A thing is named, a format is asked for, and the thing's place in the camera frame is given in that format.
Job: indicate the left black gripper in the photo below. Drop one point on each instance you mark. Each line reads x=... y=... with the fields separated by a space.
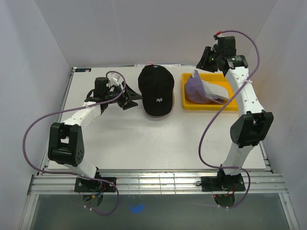
x=126 y=104

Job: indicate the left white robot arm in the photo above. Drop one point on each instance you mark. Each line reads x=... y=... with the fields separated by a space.
x=66 y=145

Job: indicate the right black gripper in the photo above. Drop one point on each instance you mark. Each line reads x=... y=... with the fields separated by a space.
x=203 y=64

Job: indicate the pink baseball cap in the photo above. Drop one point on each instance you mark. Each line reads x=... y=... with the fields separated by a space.
x=149 y=63

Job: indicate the aluminium frame rail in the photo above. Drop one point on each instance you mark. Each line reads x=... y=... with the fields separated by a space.
x=153 y=183

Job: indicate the black baseball cap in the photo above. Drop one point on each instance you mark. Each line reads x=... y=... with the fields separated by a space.
x=156 y=85

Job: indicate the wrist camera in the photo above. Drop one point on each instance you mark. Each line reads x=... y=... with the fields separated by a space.
x=115 y=79
x=216 y=37

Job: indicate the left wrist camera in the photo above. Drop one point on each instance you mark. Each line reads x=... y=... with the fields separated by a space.
x=115 y=79

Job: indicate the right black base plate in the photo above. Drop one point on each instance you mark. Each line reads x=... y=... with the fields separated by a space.
x=211 y=184

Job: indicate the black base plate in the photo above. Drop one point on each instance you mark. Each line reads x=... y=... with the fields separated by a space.
x=211 y=184
x=92 y=186

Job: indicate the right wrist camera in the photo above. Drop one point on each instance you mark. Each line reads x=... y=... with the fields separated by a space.
x=216 y=37

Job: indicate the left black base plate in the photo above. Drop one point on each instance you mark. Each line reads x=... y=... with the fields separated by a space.
x=92 y=186

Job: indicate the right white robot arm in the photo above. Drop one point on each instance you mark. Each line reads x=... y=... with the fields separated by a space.
x=253 y=123

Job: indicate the purple baseball cap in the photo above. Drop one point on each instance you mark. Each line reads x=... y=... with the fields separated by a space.
x=194 y=91

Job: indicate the white cap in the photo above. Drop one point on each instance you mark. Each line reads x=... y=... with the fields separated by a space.
x=215 y=93

